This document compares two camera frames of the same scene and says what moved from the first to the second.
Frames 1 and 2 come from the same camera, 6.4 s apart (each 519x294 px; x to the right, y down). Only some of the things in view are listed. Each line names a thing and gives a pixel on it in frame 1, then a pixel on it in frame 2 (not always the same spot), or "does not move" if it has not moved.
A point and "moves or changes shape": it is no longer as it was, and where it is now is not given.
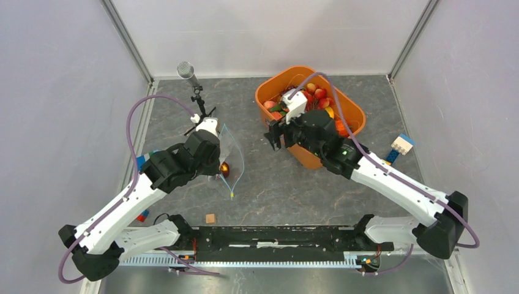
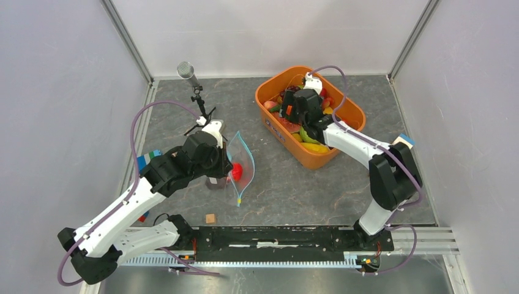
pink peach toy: (268, 104) does not move
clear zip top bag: (231, 152) moves or changes shape
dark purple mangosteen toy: (224, 169) moves or changes shape
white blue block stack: (403, 145) does not move
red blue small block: (142, 216) does not move
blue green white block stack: (140, 159) does not move
